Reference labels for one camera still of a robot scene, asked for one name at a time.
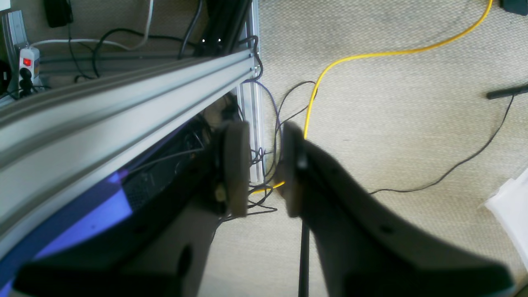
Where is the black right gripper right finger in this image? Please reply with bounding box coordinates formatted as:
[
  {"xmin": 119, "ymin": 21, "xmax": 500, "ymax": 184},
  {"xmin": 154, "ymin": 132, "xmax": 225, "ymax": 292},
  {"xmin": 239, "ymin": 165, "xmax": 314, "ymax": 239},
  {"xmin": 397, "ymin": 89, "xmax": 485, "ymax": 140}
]
[{"xmin": 282, "ymin": 123, "xmax": 515, "ymax": 297}]

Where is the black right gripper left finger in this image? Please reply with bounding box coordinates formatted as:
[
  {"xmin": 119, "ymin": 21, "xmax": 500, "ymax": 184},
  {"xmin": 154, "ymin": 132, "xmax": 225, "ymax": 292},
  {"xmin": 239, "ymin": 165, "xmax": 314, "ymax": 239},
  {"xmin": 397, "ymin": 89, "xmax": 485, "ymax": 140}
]
[{"xmin": 12, "ymin": 121, "xmax": 250, "ymax": 297}]

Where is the aluminium frame rail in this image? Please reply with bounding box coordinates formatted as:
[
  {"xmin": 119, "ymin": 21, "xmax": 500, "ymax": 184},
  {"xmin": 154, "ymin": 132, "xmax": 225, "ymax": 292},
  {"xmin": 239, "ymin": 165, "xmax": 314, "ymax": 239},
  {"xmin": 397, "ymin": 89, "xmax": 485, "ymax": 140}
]
[{"xmin": 0, "ymin": 49, "xmax": 255, "ymax": 256}]

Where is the white power strip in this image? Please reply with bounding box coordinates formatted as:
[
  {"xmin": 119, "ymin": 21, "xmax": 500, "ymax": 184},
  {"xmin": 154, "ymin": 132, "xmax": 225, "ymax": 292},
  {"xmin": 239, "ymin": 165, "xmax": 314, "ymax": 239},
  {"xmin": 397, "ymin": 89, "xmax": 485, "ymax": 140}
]
[{"xmin": 18, "ymin": 47, "xmax": 41, "ymax": 90}]

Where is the white plastic bag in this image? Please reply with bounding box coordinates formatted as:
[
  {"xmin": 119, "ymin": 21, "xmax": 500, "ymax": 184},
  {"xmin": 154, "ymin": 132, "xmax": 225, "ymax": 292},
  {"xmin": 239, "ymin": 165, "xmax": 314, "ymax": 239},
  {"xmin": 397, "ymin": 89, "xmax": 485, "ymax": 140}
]
[{"xmin": 485, "ymin": 169, "xmax": 528, "ymax": 268}]

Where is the thin black floor cable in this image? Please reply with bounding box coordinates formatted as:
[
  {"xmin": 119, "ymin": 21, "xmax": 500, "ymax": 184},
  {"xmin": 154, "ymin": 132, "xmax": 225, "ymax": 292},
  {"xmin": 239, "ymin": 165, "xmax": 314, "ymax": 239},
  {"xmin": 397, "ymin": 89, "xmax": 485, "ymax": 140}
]
[{"xmin": 369, "ymin": 94, "xmax": 515, "ymax": 195}]

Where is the yellow cable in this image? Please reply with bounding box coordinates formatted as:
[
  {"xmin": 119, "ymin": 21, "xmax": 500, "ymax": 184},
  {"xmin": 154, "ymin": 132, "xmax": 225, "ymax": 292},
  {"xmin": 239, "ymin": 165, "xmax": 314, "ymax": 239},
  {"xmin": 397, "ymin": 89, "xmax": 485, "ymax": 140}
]
[{"xmin": 251, "ymin": 0, "xmax": 494, "ymax": 194}]

